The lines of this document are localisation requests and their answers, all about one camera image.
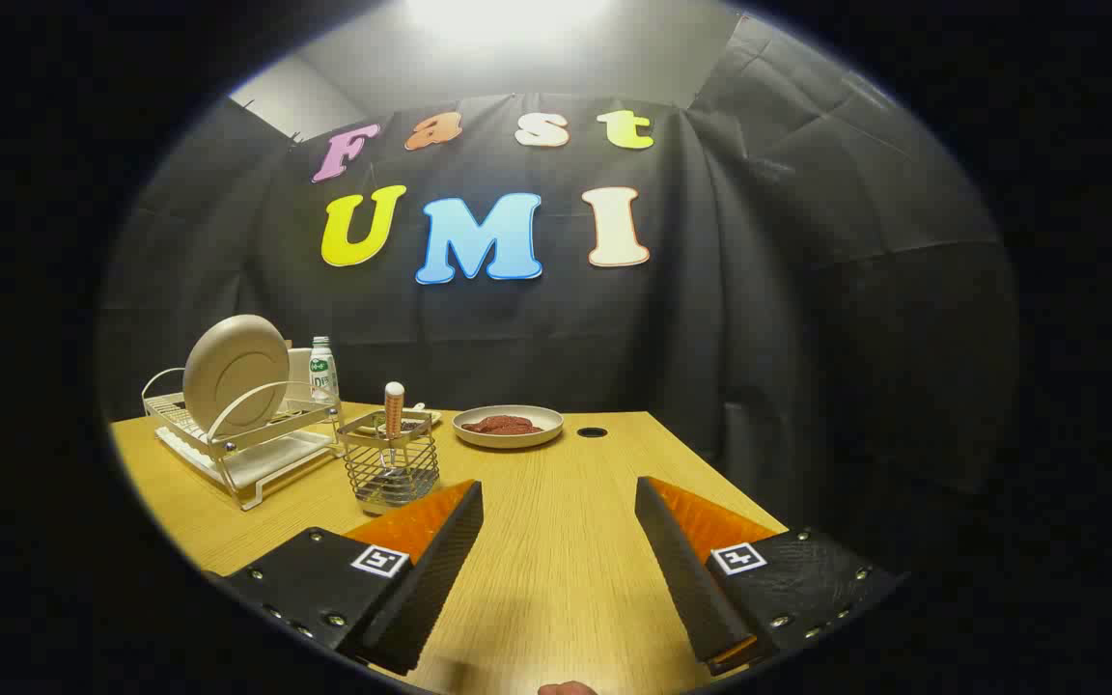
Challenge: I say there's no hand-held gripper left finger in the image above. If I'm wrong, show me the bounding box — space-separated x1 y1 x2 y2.
204 480 485 677

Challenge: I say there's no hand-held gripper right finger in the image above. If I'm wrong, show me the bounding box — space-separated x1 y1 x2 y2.
635 476 906 677

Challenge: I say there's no metal wire basket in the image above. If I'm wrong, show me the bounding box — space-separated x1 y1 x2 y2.
337 410 441 515

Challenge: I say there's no spoon with checked handle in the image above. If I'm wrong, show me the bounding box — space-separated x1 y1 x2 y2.
384 381 405 469

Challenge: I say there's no white wire dish rack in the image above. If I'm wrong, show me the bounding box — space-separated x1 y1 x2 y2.
141 367 345 511

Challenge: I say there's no beige round plate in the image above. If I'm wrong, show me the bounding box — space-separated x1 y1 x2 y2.
183 315 291 437

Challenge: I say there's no beige dish with meat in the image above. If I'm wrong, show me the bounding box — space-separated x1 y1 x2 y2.
452 404 565 450

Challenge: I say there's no white divided tray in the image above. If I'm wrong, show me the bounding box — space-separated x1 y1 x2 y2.
348 405 444 432

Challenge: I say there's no white drip tray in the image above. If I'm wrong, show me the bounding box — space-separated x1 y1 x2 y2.
155 425 340 488

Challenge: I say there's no white bottle green label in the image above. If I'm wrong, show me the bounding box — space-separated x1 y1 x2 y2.
310 336 340 406

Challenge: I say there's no black backdrop cloth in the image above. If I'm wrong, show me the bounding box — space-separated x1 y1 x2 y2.
97 14 1020 570

